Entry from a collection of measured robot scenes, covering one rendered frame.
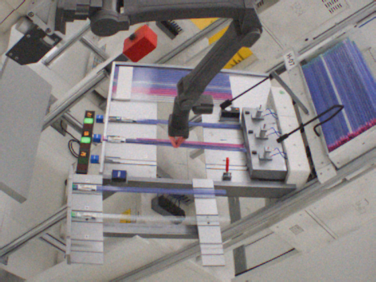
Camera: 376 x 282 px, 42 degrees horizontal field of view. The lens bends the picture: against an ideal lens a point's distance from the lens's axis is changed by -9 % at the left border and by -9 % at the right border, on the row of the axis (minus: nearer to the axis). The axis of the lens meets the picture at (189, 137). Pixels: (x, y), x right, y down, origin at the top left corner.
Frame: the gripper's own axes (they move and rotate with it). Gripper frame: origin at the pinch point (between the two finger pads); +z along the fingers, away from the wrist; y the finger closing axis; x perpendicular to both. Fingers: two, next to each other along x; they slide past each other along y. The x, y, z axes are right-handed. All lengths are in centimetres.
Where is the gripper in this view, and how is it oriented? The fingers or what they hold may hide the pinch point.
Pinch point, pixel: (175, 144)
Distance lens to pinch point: 184.5
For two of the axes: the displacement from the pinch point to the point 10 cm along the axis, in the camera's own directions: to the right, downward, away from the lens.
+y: -0.4, -6.7, 7.4
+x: -9.9, -0.7, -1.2
